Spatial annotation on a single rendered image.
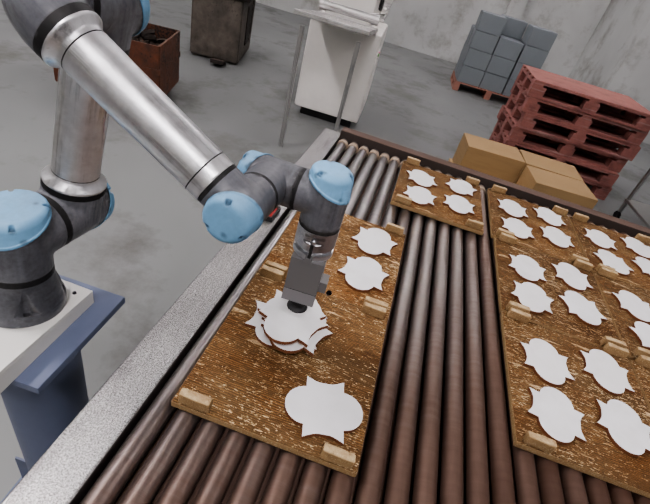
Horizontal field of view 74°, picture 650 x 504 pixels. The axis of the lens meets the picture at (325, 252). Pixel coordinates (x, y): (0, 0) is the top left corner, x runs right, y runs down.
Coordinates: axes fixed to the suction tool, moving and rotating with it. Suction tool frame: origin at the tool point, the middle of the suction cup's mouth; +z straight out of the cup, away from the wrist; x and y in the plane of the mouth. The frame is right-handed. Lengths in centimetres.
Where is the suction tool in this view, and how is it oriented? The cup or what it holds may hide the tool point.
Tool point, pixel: (297, 305)
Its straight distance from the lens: 89.6
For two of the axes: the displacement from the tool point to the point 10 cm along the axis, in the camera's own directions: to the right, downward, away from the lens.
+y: 1.9, -5.5, 8.1
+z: -2.3, 7.8, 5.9
